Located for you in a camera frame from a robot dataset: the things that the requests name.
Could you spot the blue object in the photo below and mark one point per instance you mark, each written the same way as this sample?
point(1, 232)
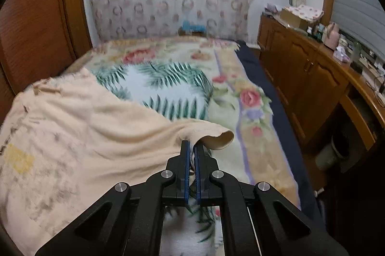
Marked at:
point(192, 27)

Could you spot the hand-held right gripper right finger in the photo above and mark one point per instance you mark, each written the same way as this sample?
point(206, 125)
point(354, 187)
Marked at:
point(198, 181)

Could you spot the purple tissue pack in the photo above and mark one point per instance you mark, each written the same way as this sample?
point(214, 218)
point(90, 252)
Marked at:
point(342, 53)

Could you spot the cardboard box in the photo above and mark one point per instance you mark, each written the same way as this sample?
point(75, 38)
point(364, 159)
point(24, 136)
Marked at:
point(293, 20)

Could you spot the floral cloth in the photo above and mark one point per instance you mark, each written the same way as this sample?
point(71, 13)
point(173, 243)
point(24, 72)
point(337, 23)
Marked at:
point(306, 11)

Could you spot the navy bed sheet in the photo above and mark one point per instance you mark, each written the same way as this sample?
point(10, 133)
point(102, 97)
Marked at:
point(279, 111)

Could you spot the window blind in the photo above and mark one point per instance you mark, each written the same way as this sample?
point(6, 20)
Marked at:
point(356, 3)

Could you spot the wooden wardrobe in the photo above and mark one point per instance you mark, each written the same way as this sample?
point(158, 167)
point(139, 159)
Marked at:
point(36, 21)

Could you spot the grey waste bin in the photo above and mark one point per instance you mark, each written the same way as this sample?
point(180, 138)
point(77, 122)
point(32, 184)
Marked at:
point(331, 153)

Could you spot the pink kettle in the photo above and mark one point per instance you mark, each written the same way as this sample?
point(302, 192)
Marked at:
point(331, 36)

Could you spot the wooden sideboard cabinet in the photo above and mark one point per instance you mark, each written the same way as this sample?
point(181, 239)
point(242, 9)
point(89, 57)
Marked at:
point(303, 69)

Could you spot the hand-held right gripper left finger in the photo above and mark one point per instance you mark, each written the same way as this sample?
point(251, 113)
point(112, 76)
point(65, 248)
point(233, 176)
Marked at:
point(186, 172)

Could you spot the floral blanket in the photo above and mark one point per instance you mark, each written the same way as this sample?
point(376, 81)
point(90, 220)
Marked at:
point(255, 111)

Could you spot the cream t-shirt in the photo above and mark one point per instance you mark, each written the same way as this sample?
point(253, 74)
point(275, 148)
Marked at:
point(90, 138)

